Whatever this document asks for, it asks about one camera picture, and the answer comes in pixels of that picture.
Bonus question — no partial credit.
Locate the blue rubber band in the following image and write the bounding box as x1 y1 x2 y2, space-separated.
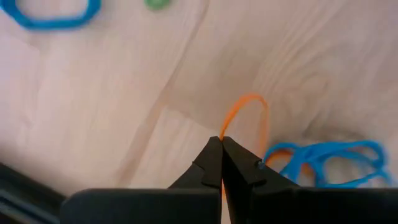
279 149 393 189
0 0 103 31
262 139 388 189

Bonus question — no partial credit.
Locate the orange rubber band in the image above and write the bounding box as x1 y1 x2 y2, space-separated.
218 92 315 180

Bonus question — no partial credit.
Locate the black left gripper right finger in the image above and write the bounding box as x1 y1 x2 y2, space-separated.
222 136 398 224

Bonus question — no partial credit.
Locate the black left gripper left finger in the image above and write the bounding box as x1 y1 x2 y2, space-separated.
60 136 223 224

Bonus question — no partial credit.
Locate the green rubber band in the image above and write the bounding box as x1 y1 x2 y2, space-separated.
144 0 172 11

